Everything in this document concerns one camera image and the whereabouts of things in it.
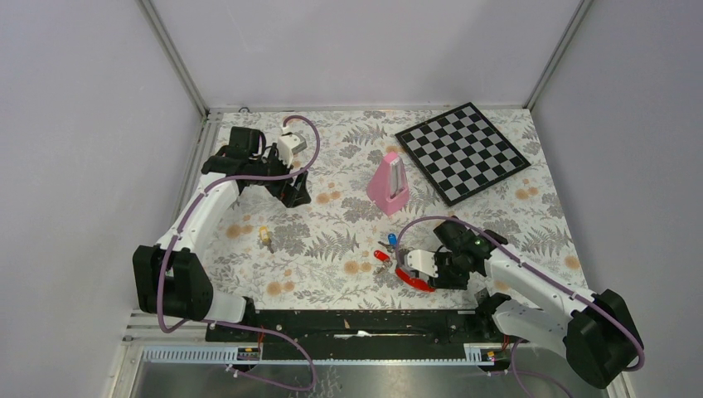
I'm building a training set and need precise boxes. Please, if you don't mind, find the blue tag key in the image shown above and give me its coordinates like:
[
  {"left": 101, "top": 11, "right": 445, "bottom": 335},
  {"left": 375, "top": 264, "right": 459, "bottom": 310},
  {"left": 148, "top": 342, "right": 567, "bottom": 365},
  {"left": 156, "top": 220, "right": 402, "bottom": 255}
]
[{"left": 378, "top": 233, "right": 398, "bottom": 251}]

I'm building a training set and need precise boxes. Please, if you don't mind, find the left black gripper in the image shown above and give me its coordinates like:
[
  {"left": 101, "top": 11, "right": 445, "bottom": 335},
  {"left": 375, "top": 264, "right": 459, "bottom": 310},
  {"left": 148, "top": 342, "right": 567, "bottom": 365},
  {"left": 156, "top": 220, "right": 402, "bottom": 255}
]
[{"left": 249, "top": 143, "right": 310, "bottom": 206}]

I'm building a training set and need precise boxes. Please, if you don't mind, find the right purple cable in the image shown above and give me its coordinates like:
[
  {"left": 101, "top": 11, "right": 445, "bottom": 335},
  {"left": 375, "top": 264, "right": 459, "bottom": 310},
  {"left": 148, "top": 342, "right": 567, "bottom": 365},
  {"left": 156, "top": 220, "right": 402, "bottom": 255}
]
[{"left": 395, "top": 216, "right": 647, "bottom": 373}]

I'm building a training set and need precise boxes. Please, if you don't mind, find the floral table mat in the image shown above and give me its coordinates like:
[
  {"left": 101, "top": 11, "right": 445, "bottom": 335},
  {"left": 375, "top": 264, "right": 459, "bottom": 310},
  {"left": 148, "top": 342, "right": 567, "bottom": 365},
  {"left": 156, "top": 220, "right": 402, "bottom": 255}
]
[{"left": 201, "top": 109, "right": 586, "bottom": 309}]

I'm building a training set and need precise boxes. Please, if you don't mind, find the pink transparent box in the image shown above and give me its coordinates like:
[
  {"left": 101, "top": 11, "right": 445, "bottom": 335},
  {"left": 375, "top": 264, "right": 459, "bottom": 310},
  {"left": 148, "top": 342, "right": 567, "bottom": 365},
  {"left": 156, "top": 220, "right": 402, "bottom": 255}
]
[{"left": 366, "top": 152, "right": 410, "bottom": 216}]

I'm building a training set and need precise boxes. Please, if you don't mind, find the red tag key bunch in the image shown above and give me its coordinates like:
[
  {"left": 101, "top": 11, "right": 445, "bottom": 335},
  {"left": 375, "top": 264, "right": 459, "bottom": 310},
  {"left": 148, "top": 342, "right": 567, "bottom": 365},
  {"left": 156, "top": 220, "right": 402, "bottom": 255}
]
[{"left": 373, "top": 250, "right": 435, "bottom": 293}]

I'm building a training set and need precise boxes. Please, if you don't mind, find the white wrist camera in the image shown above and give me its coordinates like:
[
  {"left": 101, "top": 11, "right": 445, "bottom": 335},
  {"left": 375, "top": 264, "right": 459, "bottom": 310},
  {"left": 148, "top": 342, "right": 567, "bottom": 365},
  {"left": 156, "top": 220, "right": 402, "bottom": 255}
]
[
  {"left": 277, "top": 128, "right": 308, "bottom": 167},
  {"left": 405, "top": 250, "right": 439, "bottom": 278}
]

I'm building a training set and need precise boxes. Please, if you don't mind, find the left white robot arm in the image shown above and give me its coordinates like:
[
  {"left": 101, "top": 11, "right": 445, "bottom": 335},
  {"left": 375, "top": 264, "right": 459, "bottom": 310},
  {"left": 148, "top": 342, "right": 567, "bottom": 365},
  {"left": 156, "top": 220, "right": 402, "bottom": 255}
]
[{"left": 133, "top": 127, "right": 311, "bottom": 341}]

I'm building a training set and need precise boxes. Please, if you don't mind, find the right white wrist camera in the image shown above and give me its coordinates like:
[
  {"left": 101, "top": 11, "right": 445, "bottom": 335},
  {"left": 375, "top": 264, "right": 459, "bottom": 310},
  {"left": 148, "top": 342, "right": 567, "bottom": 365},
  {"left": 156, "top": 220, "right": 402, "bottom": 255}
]
[{"left": 405, "top": 250, "right": 439, "bottom": 278}]

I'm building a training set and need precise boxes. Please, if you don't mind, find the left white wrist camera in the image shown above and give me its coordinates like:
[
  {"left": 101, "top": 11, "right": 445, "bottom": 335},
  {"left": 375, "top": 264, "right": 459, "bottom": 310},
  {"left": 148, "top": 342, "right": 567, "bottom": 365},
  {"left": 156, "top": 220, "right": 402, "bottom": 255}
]
[{"left": 277, "top": 128, "right": 308, "bottom": 167}]

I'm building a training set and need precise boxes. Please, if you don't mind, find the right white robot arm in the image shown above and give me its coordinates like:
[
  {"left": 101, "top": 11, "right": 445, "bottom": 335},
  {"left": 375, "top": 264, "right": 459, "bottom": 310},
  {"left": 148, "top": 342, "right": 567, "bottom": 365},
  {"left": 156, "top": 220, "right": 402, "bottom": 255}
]
[{"left": 434, "top": 216, "right": 645, "bottom": 389}]

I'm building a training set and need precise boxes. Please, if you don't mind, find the black white checkerboard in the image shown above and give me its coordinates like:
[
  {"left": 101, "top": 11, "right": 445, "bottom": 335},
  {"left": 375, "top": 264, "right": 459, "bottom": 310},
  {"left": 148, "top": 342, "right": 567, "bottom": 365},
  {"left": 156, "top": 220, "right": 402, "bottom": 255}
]
[{"left": 395, "top": 102, "right": 531, "bottom": 206}]

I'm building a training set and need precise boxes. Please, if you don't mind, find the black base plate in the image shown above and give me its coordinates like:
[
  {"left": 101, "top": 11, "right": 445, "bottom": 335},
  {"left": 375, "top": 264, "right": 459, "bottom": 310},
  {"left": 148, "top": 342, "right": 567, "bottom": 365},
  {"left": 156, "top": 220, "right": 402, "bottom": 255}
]
[{"left": 206, "top": 309, "right": 516, "bottom": 362}]

